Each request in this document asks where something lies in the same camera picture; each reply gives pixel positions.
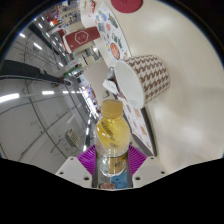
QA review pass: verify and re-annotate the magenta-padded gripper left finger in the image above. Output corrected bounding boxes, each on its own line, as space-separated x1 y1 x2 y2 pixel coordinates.
54 144 100 188

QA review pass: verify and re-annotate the group of ceiling lights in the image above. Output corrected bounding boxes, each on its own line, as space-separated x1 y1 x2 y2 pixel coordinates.
0 21 98 151

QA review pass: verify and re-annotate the clear bottle with yellow drink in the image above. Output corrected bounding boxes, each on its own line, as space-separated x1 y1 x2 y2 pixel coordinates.
94 98 132 178

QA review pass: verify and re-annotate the white brown patterned paper cup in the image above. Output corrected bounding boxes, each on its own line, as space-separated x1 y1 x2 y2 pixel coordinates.
114 54 171 110

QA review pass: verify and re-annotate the ceiling air conditioner unit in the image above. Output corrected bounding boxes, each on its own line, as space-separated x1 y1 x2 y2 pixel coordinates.
64 128 83 149

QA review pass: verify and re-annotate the crumpled white napkin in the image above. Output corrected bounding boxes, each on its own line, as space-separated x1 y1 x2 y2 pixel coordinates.
102 78 120 100

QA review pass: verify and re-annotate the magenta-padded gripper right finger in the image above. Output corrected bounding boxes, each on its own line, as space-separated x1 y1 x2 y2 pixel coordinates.
125 143 167 189

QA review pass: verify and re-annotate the flat round red coaster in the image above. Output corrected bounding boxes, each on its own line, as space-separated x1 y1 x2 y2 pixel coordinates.
110 0 144 14

